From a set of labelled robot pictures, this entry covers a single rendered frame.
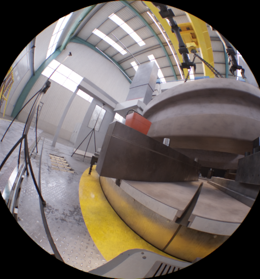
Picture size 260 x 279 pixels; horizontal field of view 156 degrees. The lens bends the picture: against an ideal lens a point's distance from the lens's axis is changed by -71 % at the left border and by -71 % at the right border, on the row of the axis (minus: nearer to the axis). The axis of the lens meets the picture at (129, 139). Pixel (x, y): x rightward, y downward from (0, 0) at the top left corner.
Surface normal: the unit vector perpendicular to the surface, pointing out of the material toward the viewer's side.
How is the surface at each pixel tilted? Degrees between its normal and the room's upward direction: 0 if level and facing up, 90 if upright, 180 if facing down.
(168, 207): 90
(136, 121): 97
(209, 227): 90
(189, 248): 90
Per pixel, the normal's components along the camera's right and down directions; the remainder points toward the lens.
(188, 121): -0.76, -0.33
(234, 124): -0.61, -0.31
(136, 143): 0.53, 0.00
